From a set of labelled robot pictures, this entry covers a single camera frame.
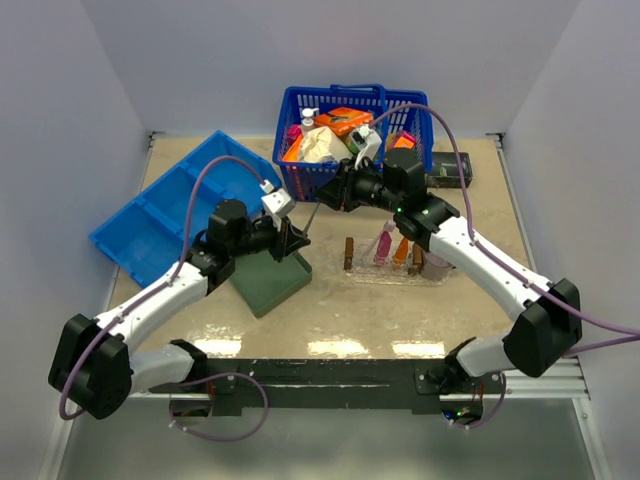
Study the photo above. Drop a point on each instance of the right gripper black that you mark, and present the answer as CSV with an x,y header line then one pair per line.
x,y
339,192

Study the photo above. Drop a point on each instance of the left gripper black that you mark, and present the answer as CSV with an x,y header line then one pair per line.
x,y
286,240

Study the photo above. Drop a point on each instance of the grey toothbrush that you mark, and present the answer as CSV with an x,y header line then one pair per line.
x,y
311,218

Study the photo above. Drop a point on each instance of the clear glass tray wooden handles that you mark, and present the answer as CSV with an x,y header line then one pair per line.
x,y
363,270

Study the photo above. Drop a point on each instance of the pink toothpaste tube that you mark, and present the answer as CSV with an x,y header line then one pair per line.
x,y
383,246

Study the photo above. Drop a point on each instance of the orange toothpaste tube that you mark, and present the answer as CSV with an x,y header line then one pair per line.
x,y
401,253

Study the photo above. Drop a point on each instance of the purple translucent cup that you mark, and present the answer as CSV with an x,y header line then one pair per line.
x,y
435,268

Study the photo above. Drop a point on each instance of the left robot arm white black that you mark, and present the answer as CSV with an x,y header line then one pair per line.
x,y
97,364

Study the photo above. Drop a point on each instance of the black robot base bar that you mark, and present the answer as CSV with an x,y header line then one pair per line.
x,y
416,385

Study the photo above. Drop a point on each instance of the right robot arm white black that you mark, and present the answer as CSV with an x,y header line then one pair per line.
x,y
544,313

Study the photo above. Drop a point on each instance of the green metal tray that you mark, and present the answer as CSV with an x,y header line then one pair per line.
x,y
264,283

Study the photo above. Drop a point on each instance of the crumpled beige paper bag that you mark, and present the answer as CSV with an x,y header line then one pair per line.
x,y
321,145

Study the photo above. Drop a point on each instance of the orange scrub sponge pack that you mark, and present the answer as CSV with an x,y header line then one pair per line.
x,y
292,154

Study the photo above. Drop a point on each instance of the dark blue shopping basket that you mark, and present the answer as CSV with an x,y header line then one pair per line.
x,y
390,114

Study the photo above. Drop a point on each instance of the pink carton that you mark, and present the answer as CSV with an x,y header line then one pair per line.
x,y
293,134

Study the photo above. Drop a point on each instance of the white pump bottle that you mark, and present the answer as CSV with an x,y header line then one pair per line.
x,y
308,116

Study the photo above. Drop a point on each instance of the orange cardboard box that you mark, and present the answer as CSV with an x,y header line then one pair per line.
x,y
342,120

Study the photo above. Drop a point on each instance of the orange pink snack box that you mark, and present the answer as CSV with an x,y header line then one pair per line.
x,y
400,139

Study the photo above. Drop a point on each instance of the black box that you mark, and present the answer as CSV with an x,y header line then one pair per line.
x,y
445,174

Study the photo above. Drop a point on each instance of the light blue compartment bin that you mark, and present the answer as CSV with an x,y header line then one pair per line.
x,y
145,237

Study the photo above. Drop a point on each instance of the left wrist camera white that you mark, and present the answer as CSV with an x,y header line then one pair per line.
x,y
276,202

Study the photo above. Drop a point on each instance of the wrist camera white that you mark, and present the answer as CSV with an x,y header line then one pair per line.
x,y
367,141
276,202

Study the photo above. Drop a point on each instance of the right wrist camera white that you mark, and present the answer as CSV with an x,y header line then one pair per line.
x,y
367,141

